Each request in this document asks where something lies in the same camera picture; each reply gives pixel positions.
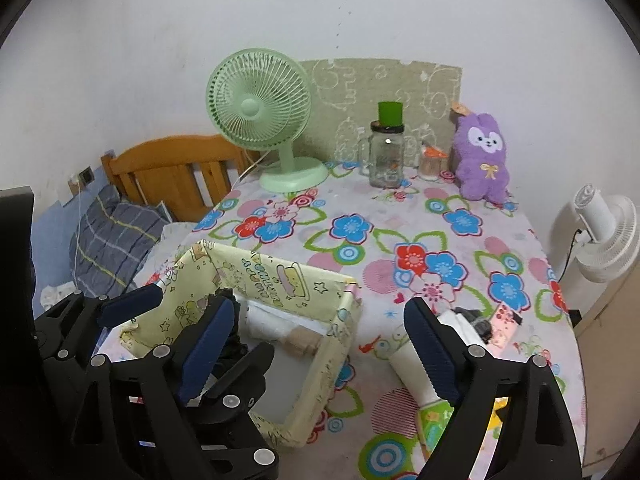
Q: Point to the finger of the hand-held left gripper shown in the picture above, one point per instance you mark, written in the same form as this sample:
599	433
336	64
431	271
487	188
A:
245	385
130	304

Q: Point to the beige block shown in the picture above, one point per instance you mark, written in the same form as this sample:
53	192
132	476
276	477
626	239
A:
302	342

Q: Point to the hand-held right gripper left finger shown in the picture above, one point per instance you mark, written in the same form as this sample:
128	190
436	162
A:
207	350

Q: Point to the grey plaid pillow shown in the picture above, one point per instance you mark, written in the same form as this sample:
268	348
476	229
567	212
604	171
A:
115	240

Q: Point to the purple plush rabbit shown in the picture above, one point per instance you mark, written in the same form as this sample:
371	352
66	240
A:
482	160

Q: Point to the green plastic cup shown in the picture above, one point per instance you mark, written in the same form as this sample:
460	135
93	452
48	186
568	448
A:
390	112

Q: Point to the wall socket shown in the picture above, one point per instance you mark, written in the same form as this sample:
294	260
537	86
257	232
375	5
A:
87	175

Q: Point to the green desk fan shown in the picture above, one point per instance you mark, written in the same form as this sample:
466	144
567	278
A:
250	105

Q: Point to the floral tablecloth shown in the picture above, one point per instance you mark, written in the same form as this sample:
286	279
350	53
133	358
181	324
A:
350	210

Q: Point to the pink tissue packet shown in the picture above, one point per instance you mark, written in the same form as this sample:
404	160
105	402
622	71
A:
506	325

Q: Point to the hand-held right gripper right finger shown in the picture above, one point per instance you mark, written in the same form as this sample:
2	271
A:
430	350

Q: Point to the white floor fan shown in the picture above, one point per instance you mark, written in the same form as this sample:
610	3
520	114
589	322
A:
605	230

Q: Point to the cotton swab jar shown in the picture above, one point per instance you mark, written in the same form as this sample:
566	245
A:
431	167

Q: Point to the yellow happy birthday gift bag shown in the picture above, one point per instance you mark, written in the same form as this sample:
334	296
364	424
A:
280	280

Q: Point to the glass jar mug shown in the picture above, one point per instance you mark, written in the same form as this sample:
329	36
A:
387	160

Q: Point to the wooden chair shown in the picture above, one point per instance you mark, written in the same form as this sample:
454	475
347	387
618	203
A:
165	165

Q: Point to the white folded cloth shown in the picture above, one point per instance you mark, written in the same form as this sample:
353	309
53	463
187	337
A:
452	322

